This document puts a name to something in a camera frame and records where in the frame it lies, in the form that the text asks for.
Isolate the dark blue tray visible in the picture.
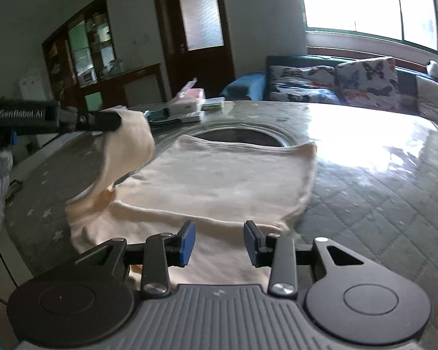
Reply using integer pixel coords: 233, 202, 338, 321
144, 108, 173, 127

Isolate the open tissue pack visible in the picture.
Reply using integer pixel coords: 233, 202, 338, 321
168, 78, 207, 117

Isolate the small green packet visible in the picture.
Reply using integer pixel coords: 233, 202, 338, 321
202, 98, 226, 112

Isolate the round black hot plate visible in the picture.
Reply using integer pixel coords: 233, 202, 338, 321
193, 126, 293, 148

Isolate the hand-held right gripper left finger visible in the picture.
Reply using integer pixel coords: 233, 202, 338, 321
75, 220, 197, 297

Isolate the blue butterfly pillow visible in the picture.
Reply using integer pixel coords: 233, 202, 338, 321
268, 83, 342, 104

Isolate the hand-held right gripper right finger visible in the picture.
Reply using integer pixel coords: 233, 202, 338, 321
243, 220, 366, 297

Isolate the blue sofa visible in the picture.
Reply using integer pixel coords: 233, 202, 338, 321
221, 55, 438, 132

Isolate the dark wooden display cabinet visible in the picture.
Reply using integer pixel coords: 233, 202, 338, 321
42, 0, 119, 88

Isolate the square butterfly cushion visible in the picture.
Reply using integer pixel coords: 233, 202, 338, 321
335, 56, 400, 110

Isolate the window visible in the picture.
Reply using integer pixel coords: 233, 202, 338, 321
299, 0, 438, 52

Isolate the blue armrest throw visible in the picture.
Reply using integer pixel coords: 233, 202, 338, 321
221, 72, 268, 101

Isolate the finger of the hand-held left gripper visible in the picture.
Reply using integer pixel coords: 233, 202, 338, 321
58, 107, 123, 134

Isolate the cream garment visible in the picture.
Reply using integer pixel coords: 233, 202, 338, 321
65, 107, 318, 288

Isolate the grey cushion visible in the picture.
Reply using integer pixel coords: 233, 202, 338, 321
416, 75, 438, 123

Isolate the dark wooden door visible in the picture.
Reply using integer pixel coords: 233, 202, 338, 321
151, 0, 236, 101

